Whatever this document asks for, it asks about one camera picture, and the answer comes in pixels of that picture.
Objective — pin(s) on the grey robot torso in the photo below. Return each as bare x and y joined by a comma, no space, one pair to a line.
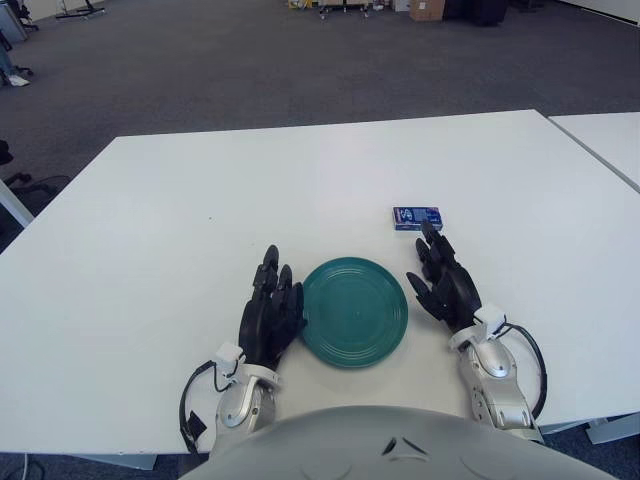
350,450

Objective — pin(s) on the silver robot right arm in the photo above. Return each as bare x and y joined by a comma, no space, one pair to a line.
495,365

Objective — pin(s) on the yellow floor object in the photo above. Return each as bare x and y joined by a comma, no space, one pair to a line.
302,3

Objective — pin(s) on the black floor stand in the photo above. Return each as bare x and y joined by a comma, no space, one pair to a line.
80,12

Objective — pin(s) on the black cabinet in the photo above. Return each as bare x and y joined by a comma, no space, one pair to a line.
475,10

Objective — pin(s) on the brown cardboard box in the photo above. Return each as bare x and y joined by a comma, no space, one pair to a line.
427,10

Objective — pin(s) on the white table leg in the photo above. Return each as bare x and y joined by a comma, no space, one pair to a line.
15,205

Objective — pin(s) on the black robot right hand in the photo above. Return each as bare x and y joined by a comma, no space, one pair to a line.
455,292

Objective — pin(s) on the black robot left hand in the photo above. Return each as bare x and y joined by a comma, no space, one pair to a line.
265,325

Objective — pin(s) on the wheeled cart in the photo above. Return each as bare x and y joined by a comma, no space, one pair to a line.
350,6

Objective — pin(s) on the person leg with white shoe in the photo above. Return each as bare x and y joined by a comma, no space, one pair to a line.
17,80

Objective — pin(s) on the blue gum box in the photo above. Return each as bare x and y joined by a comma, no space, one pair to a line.
407,217

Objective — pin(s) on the black office chair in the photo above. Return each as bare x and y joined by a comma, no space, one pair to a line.
40,190

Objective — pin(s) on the green round plate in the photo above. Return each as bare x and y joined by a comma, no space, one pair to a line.
355,315

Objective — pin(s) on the grey table support frame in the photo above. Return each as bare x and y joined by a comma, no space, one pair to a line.
615,432

